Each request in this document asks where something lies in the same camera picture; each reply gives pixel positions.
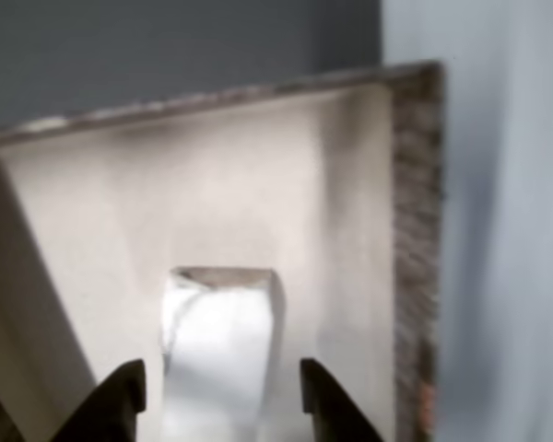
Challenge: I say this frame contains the white block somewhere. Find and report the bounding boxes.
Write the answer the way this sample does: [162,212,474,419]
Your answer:
[159,265,289,442]

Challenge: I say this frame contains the grey table mat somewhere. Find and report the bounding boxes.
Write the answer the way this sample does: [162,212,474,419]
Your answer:
[0,0,383,139]

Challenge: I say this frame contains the bark print cardboard box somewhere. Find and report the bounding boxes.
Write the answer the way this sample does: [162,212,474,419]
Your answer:
[0,59,446,442]

